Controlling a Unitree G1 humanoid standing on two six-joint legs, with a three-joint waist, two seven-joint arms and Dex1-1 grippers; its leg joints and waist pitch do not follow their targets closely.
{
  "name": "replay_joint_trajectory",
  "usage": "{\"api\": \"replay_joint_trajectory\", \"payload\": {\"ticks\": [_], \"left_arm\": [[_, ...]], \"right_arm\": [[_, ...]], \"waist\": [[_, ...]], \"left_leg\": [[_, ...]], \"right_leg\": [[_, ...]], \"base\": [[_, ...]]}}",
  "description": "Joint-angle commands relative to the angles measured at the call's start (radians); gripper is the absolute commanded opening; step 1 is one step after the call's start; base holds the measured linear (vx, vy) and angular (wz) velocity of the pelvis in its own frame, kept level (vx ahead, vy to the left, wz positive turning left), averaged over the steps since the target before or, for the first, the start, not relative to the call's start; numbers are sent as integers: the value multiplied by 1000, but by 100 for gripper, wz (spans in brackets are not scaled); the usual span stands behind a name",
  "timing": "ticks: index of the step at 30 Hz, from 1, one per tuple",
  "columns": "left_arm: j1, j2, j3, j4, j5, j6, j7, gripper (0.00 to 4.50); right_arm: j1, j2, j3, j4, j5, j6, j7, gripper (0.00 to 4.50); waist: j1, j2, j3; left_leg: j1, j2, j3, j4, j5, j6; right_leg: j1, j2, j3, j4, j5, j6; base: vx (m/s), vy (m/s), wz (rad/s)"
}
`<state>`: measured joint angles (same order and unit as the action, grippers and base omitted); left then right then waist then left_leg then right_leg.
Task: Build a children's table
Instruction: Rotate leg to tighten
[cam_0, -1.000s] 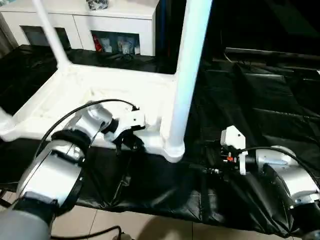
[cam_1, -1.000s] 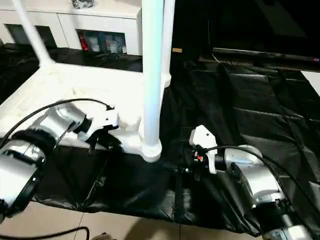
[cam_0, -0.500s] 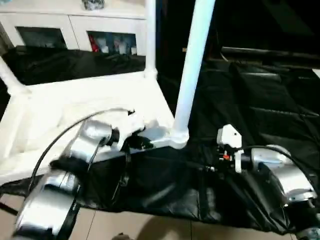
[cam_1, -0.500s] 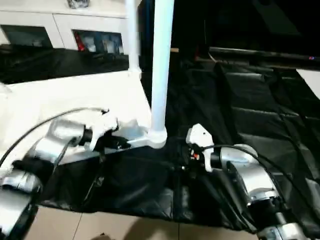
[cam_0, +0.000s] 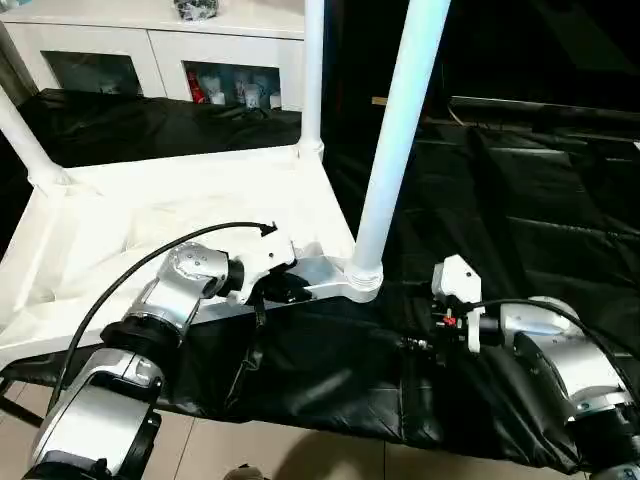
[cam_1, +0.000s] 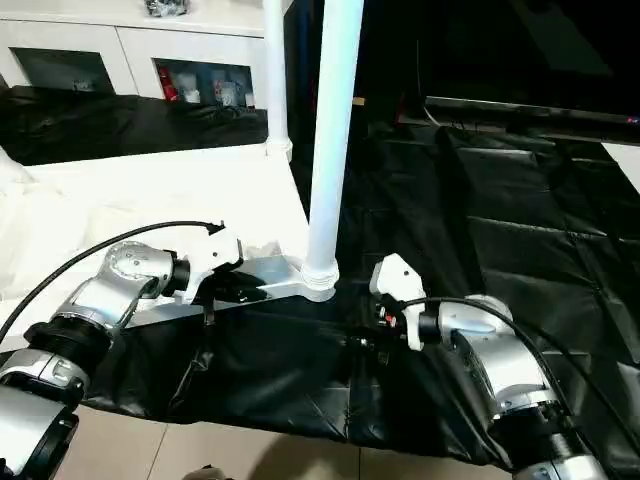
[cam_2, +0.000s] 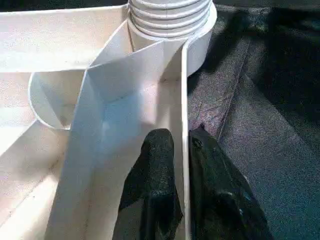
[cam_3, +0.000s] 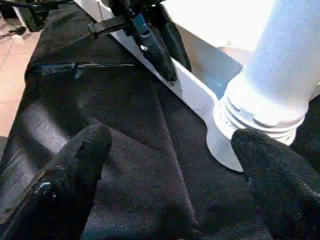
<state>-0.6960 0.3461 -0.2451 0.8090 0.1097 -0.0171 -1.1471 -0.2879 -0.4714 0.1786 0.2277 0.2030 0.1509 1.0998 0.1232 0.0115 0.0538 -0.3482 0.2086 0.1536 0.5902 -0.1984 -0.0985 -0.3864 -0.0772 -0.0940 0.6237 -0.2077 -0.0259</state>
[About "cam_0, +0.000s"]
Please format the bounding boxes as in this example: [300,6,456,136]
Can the white plastic table top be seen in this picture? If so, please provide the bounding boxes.
[0,140,386,371]

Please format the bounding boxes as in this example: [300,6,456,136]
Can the white plastic table leg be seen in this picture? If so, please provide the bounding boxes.
[345,0,453,293]
[0,85,71,191]
[297,0,328,156]

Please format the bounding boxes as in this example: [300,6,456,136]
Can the black mat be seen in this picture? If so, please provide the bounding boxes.
[0,88,640,476]

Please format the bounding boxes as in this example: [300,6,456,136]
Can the black robot left foot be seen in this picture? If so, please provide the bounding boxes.
[225,466,273,480]

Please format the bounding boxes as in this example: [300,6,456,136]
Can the white cabinet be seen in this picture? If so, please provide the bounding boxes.
[0,0,306,111]

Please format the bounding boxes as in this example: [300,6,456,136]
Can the dark glass bowl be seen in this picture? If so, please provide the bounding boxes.
[173,0,221,22]

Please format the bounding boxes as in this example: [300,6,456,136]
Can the large black furniture piece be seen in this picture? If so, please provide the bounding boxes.
[325,0,640,126]

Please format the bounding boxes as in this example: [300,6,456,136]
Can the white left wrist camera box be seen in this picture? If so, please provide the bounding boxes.
[232,228,299,306]

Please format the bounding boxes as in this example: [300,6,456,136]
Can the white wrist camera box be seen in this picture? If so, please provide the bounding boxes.
[430,255,484,356]
[232,228,299,306]

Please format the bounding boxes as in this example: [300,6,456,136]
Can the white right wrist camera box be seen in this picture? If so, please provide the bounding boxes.
[430,255,484,356]

